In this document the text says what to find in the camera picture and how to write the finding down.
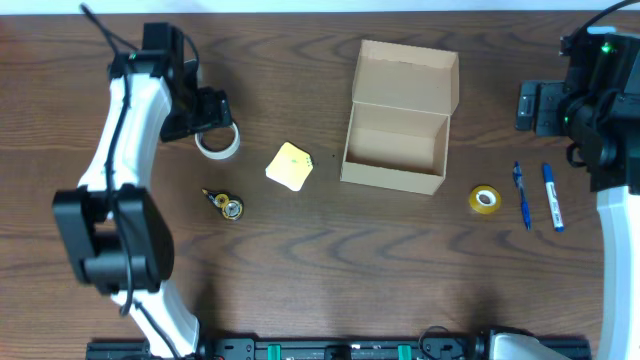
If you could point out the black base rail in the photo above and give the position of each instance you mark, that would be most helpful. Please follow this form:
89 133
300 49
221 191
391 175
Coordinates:
435 343

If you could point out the blue ballpoint pen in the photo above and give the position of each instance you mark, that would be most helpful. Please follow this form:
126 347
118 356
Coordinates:
518 181

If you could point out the open cardboard box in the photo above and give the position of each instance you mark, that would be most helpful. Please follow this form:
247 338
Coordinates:
403 98

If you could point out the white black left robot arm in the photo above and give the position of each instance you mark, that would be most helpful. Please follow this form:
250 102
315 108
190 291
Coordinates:
115 236

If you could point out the white masking tape roll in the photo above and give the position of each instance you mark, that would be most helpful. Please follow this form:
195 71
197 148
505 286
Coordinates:
223 154

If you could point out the yellow sticky note pad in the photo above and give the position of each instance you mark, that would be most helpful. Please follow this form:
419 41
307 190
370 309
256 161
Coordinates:
290 167

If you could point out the blue whiteboard marker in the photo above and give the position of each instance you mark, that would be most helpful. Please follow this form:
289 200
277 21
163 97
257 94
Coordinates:
552 198

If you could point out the yellow clear tape roll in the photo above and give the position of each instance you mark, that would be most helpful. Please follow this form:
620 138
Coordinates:
484 200

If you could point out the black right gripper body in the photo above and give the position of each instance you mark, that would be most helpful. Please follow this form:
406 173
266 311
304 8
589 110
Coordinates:
538 107

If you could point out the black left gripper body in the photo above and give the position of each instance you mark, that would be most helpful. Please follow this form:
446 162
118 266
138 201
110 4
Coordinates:
211 112

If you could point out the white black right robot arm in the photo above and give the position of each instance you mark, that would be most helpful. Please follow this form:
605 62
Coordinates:
596 106

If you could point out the yellow black correction tape dispenser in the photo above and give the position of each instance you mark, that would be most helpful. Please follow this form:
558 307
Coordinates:
229 206

